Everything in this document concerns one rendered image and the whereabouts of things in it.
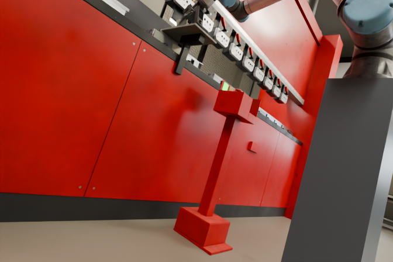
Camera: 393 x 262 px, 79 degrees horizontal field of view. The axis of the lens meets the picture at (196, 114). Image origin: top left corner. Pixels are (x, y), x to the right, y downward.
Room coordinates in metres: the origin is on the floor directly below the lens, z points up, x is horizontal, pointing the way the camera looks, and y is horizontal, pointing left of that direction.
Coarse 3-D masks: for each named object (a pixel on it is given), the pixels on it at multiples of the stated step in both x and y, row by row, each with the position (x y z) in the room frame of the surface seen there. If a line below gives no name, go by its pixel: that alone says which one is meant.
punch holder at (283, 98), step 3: (282, 87) 2.39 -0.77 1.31; (282, 90) 2.39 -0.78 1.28; (288, 90) 2.48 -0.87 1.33; (282, 93) 2.39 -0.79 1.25; (288, 93) 2.49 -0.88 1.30; (279, 96) 2.41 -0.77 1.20; (282, 96) 2.40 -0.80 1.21; (285, 96) 2.45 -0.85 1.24; (276, 99) 2.44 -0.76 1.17; (279, 99) 2.41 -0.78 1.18; (282, 99) 2.42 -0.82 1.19; (285, 99) 2.47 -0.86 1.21; (279, 102) 2.51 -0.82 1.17; (282, 102) 2.47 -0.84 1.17; (285, 102) 2.48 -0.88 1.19
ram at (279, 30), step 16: (240, 0) 1.62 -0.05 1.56; (288, 0) 2.10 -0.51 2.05; (224, 16) 1.54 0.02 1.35; (256, 16) 1.80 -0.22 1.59; (272, 16) 1.96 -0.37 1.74; (288, 16) 2.16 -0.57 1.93; (240, 32) 1.70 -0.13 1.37; (256, 32) 1.84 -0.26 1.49; (272, 32) 2.01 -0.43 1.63; (288, 32) 2.23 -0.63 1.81; (304, 32) 2.48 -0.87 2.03; (272, 48) 2.07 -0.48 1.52; (288, 48) 2.29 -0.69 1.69; (304, 48) 2.56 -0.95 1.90; (288, 64) 2.36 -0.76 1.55; (304, 64) 2.65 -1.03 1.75; (288, 80) 2.44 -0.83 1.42; (304, 80) 2.74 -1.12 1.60; (304, 96) 2.84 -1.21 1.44
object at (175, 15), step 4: (176, 8) 1.29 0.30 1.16; (172, 12) 1.29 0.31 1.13; (176, 12) 1.30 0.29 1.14; (180, 12) 1.32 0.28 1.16; (172, 16) 1.28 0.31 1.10; (176, 16) 1.30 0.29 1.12; (180, 16) 1.32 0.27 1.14; (172, 20) 1.30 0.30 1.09; (176, 20) 1.31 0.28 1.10; (176, 24) 1.33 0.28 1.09
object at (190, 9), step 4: (200, 0) 1.14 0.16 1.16; (196, 4) 1.19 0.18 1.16; (200, 4) 1.17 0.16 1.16; (204, 4) 1.14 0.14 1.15; (188, 8) 1.19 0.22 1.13; (192, 8) 1.20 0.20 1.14; (208, 8) 1.18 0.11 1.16; (184, 12) 1.21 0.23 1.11; (192, 12) 1.17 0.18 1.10; (188, 16) 1.18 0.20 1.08; (192, 16) 1.18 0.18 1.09; (188, 20) 1.20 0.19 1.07; (192, 20) 1.20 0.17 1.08
